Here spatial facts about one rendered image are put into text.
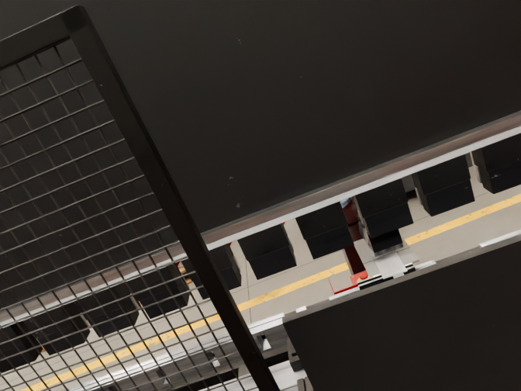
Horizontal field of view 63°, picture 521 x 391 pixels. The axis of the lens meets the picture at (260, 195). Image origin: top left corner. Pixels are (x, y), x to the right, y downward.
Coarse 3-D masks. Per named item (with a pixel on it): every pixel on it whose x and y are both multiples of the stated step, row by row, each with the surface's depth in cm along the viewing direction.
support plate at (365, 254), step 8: (360, 240) 174; (360, 248) 169; (368, 248) 166; (400, 248) 158; (408, 248) 156; (360, 256) 164; (368, 256) 162; (400, 256) 154; (408, 256) 152; (368, 264) 157; (368, 272) 153; (376, 272) 151
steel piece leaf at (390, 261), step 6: (390, 252) 157; (378, 258) 158; (384, 258) 156; (390, 258) 155; (396, 258) 153; (378, 264) 155; (384, 264) 153; (390, 264) 152; (396, 264) 151; (402, 264) 149; (384, 270) 150; (390, 270) 149
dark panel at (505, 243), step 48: (384, 288) 89; (432, 288) 89; (480, 288) 90; (288, 336) 93; (336, 336) 93; (384, 336) 93; (432, 336) 94; (480, 336) 94; (336, 384) 98; (384, 384) 98; (432, 384) 99; (480, 384) 99
